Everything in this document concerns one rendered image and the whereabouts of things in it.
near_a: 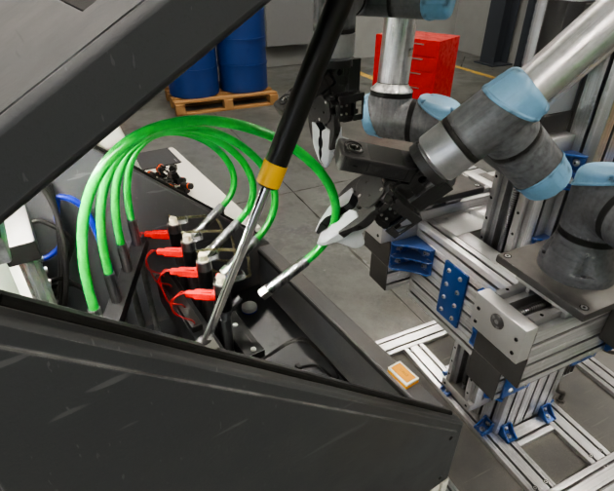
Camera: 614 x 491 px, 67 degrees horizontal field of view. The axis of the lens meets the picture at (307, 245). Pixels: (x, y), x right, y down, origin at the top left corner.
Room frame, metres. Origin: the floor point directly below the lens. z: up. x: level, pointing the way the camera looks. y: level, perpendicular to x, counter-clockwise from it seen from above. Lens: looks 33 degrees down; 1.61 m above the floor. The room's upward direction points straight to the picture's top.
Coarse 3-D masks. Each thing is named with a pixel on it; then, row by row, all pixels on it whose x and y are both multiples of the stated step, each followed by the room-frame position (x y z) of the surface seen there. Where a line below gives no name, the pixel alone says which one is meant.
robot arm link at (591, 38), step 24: (600, 0) 0.77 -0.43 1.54; (576, 24) 0.76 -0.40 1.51; (600, 24) 0.74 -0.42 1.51; (552, 48) 0.75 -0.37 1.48; (576, 48) 0.73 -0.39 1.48; (600, 48) 0.73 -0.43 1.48; (528, 72) 0.74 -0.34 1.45; (552, 72) 0.72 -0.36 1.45; (576, 72) 0.72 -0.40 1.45; (552, 96) 0.72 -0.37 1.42
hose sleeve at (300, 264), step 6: (300, 258) 0.62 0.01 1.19; (294, 264) 0.61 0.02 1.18; (300, 264) 0.61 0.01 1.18; (306, 264) 0.61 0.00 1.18; (288, 270) 0.61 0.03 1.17; (294, 270) 0.61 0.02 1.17; (300, 270) 0.61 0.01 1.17; (282, 276) 0.60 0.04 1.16; (288, 276) 0.60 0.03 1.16; (294, 276) 0.61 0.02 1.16; (270, 282) 0.60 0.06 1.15; (276, 282) 0.60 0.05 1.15; (282, 282) 0.60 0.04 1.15; (270, 288) 0.59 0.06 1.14; (276, 288) 0.59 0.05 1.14
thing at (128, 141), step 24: (168, 120) 0.56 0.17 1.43; (192, 120) 0.57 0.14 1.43; (216, 120) 0.58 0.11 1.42; (240, 120) 0.59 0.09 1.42; (120, 144) 0.55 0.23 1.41; (96, 168) 0.54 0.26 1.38; (312, 168) 0.62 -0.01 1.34; (336, 192) 0.63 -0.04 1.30; (336, 216) 0.63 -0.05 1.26; (96, 312) 0.52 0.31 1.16
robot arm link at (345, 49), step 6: (342, 36) 0.87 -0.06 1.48; (348, 36) 0.87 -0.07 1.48; (354, 36) 0.89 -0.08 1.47; (342, 42) 0.87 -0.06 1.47; (348, 42) 0.88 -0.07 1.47; (354, 42) 0.89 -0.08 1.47; (336, 48) 0.87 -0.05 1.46; (342, 48) 0.87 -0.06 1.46; (348, 48) 0.88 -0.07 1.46; (354, 48) 0.90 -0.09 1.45; (336, 54) 0.87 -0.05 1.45; (342, 54) 0.87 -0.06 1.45; (348, 54) 0.88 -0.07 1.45; (354, 54) 0.90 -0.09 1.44; (330, 60) 0.87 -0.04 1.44; (336, 60) 0.87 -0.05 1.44; (342, 60) 0.88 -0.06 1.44
